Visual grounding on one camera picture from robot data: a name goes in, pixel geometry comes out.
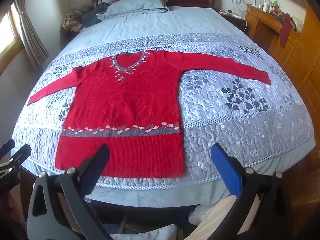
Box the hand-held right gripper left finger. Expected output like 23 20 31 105
27 144 110 240

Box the blue-grey pillow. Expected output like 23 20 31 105
96 0 169 20

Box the red knitted sweater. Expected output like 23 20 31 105
27 50 272 179

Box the wooden desk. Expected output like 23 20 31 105
245 5 320 110

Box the brown patterned cloth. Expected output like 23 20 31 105
62 9 84 33

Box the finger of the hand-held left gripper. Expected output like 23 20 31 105
0 144 32 180
0 139 15 157

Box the dark nightstand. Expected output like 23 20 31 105
217 9 248 32

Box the white cloth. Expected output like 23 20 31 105
189 196 242 232

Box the cluster of small bottles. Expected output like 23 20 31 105
261 0 282 14

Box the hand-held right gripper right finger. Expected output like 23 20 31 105
211 144 293 240

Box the white quilted bedspread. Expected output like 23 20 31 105
11 6 314 205

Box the window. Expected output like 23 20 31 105
0 7 22 55

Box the beige curtain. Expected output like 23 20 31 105
11 0 49 67

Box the dark red hanging cloth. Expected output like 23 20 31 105
279 14 293 47

